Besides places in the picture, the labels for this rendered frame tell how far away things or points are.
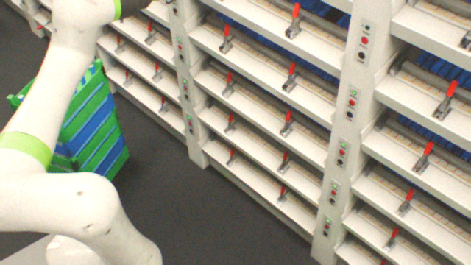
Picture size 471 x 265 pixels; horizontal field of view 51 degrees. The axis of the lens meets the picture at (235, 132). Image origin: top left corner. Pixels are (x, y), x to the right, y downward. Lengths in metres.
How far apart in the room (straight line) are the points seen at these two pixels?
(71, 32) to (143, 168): 1.18
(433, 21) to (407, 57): 0.20
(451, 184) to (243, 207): 1.00
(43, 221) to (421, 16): 0.84
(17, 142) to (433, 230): 1.06
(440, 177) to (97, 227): 0.83
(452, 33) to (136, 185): 1.51
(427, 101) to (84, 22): 0.79
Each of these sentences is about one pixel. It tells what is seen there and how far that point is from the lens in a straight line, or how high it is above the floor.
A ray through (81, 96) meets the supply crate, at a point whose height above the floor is 0.51.
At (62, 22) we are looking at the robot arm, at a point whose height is 1.10.
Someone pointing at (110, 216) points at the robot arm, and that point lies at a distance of 0.95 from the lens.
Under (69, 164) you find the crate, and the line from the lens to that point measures 2.00.
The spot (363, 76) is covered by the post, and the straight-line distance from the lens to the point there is 1.24.
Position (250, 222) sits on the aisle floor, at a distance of 2.05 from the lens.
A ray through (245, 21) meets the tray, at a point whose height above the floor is 0.90.
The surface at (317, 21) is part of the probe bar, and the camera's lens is 1.35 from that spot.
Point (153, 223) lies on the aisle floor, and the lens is 2.09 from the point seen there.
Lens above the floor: 1.73
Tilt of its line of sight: 47 degrees down
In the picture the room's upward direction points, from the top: 2 degrees counter-clockwise
